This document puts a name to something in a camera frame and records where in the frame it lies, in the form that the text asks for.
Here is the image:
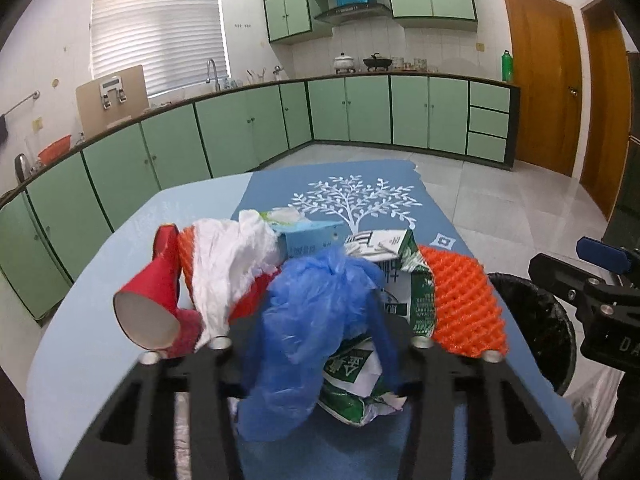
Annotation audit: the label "orange foam fruit net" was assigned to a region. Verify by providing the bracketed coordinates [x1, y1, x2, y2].
[419, 245, 508, 359]

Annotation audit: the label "red paper cup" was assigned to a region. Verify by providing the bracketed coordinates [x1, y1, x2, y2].
[113, 224, 181, 350]

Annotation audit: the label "crushed green milk carton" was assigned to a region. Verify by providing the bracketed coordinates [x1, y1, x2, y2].
[318, 230, 436, 427]

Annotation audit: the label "red plastic mesh bag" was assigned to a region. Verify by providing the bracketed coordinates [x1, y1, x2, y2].
[178, 226, 280, 323]

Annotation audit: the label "white plastic bag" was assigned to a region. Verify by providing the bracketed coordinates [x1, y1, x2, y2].
[192, 209, 283, 349]

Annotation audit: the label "blue plastic bag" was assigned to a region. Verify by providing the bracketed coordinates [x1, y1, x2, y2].
[236, 246, 399, 442]

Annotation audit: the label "light blue tissue box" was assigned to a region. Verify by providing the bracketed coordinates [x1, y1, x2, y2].
[260, 207, 352, 259]

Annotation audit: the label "black trash bin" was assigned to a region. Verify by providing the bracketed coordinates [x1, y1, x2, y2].
[488, 272, 577, 396]

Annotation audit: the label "green lower kitchen cabinets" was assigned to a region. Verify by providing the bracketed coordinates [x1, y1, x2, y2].
[1, 73, 521, 321]

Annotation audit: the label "chrome kitchen faucet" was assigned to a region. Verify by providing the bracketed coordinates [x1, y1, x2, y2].
[205, 58, 221, 92]

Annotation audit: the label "blue tree-print tablecloth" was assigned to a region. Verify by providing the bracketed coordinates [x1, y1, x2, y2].
[26, 160, 578, 479]

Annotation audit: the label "dark red sponge piece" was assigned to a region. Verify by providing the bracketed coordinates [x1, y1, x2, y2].
[167, 309, 203, 359]

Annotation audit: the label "wooden door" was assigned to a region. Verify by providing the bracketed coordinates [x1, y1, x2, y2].
[580, 0, 632, 217]
[504, 0, 582, 176]

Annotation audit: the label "green bottle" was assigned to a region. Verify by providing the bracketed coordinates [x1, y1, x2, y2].
[501, 50, 514, 84]

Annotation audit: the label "steel electric kettle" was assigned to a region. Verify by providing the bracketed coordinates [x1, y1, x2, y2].
[14, 153, 32, 184]

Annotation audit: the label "red plastic basin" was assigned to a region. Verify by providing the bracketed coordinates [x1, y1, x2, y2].
[38, 134, 72, 166]

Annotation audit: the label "black wok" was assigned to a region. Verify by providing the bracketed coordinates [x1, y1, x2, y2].
[362, 53, 393, 72]

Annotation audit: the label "dark hanging towel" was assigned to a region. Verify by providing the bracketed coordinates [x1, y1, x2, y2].
[0, 114, 9, 146]

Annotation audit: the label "white cooking pot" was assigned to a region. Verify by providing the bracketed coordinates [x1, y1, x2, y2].
[333, 53, 357, 75]

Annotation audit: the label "brown water purifier box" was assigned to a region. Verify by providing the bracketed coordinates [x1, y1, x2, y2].
[76, 65, 150, 140]

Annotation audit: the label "metal towel bar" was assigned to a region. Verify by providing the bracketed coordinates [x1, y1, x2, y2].
[1, 90, 40, 118]

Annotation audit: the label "blue range hood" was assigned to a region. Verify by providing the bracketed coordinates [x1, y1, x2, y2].
[312, 0, 392, 26]

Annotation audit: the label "white window blind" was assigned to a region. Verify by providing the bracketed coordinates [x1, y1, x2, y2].
[90, 0, 230, 96]

